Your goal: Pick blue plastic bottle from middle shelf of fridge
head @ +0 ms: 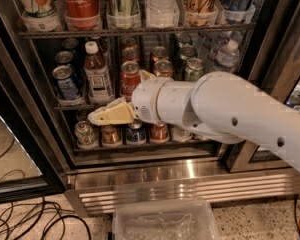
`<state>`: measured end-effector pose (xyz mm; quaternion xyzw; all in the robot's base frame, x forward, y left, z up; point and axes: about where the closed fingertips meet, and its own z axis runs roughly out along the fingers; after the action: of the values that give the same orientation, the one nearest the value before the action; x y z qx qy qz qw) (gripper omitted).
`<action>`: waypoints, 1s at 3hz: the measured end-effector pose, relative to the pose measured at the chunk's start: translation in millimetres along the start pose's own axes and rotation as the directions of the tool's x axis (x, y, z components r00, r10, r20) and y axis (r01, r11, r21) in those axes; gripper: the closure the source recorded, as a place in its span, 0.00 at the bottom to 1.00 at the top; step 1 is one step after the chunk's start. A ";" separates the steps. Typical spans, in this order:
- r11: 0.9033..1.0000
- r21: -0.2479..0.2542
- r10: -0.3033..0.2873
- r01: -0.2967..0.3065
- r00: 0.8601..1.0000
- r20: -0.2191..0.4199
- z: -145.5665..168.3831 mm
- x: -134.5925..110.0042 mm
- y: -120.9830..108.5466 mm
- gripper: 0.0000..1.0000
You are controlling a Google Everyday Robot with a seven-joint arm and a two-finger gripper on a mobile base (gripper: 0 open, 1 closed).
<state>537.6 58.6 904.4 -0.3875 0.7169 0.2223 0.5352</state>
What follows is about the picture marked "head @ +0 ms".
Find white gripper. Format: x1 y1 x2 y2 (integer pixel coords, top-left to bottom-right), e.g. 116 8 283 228
88 69 173 126

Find brown tea bottle white cap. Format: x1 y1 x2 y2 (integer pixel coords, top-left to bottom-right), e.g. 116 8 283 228
84 41 114 104

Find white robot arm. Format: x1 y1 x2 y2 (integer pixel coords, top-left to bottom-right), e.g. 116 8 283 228
88 71 300 172

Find red coca-cola can middle shelf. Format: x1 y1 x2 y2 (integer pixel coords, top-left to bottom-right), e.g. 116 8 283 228
120 61 141 101

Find red coca-cola can shelf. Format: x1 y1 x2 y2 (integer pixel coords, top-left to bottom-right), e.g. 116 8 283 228
59 0 100 19
120 61 141 101

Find blue can bottom shelf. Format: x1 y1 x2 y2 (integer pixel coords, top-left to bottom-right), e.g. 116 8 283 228
126 120 146 145

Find gold can middle shelf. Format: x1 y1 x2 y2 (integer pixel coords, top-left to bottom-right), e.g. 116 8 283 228
153 60 173 77

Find orange can bottom shelf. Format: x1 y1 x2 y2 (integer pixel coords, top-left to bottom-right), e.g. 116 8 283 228
101 125 121 146

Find red can bottom shelf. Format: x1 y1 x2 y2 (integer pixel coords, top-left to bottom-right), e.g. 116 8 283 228
150 124 169 141

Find small water bottle bottom shelf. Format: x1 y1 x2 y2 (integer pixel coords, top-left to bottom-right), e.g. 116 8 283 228
171 126 192 143

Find white green can bottom shelf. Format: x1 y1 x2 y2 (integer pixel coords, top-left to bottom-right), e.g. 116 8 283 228
75 121 97 146

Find green can middle shelf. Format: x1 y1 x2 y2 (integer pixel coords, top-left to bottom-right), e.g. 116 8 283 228
184 58 204 82

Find clear water bottle middle shelf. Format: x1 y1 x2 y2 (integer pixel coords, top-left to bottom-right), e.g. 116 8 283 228
213 39 240 73

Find red coca-cola can top shelf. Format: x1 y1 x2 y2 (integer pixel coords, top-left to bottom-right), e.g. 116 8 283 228
59 0 100 19

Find steel fridge bottom grille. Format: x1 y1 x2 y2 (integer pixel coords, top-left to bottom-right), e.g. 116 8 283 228
65 163 300 217

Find open glass fridge door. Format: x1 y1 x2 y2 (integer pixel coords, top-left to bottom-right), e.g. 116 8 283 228
0 0 66 204

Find blue can front left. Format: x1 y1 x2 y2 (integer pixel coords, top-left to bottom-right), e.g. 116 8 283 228
52 65 82 100

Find clear plastic bin on floor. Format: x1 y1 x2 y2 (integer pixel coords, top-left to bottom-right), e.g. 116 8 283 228
112 199 221 240

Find black cables on floor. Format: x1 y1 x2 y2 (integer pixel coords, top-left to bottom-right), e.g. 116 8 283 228
0 197 92 240

